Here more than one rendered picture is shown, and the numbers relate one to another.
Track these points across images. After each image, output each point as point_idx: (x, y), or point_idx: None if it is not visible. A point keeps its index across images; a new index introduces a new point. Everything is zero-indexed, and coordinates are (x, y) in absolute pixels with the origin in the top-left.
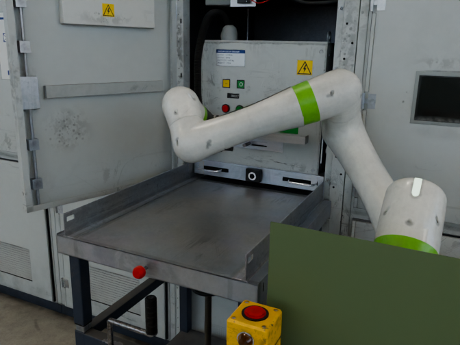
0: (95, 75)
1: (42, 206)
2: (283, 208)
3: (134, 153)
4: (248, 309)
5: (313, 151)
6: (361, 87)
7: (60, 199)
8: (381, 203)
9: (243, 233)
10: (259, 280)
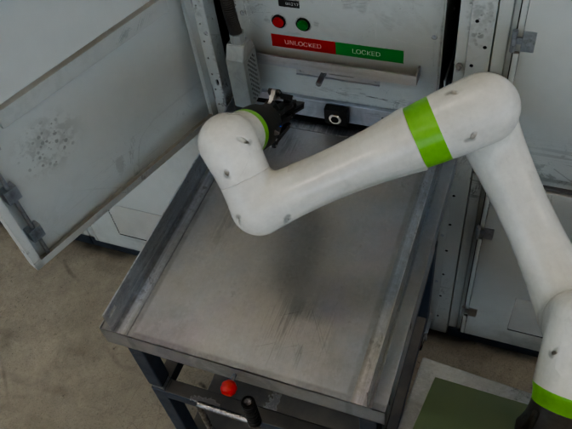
0: (60, 49)
1: (54, 252)
2: (390, 192)
3: (150, 117)
4: None
5: (429, 87)
6: (519, 111)
7: (71, 226)
8: (541, 271)
9: (346, 278)
10: (384, 402)
